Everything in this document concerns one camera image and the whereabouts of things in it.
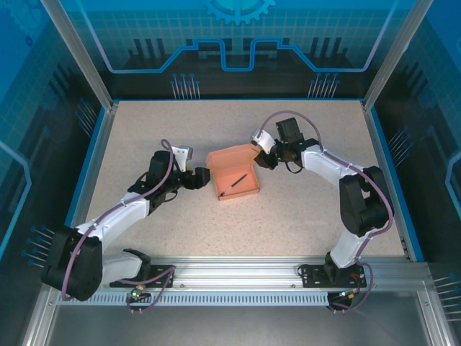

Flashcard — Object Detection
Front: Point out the slotted metal cable duct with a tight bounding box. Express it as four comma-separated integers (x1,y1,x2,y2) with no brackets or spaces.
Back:
55,292,428,307

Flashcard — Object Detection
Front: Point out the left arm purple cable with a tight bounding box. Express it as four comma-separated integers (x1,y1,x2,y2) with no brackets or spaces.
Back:
61,138,178,314

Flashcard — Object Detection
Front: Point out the orange paper box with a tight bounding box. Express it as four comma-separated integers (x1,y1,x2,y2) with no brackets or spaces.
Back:
205,141,261,202

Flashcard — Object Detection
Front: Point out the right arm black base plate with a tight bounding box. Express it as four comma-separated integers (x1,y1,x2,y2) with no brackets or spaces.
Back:
300,265,369,289

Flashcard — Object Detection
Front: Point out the black pen with clear cap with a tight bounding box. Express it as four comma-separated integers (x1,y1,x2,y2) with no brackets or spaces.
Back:
218,173,249,198

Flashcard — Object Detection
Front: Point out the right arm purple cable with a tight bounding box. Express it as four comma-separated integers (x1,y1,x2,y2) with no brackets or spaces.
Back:
257,110,394,313

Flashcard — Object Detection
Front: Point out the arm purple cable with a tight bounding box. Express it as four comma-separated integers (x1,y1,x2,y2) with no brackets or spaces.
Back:
61,138,178,314
257,110,394,313

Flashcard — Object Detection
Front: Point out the aluminium mounting rail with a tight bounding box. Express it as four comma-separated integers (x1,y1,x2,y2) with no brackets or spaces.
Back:
46,256,435,289

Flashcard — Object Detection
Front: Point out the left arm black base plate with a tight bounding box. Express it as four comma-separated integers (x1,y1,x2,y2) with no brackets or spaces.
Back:
109,265,176,289

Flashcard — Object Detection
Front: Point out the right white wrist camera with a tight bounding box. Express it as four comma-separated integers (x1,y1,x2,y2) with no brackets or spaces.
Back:
251,128,277,154

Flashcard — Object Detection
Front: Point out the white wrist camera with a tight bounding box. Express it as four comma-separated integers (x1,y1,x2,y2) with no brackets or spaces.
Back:
171,145,196,170
251,128,277,154

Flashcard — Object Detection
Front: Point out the aluminium frame post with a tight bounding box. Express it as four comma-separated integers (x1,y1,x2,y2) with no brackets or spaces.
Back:
38,0,120,112
362,0,430,112

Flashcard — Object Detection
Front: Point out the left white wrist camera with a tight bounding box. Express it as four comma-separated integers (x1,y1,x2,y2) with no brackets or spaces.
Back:
171,145,196,170

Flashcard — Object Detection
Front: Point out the aluminium blue side rail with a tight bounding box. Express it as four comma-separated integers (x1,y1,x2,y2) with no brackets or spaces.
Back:
361,100,426,262
59,102,120,262

